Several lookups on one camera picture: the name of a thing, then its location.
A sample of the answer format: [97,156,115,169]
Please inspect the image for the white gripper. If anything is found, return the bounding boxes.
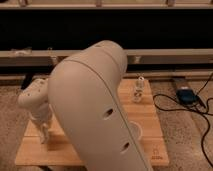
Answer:
[30,111,52,144]

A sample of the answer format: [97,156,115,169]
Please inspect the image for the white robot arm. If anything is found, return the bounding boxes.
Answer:
[18,40,153,171]

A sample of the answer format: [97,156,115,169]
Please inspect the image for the blue power adapter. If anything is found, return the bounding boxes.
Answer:
[176,87,197,105]

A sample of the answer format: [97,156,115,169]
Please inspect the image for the wooden rail shelf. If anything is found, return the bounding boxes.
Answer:
[0,49,213,67]

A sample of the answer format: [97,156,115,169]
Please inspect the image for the black cable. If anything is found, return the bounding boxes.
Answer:
[152,71,213,168]

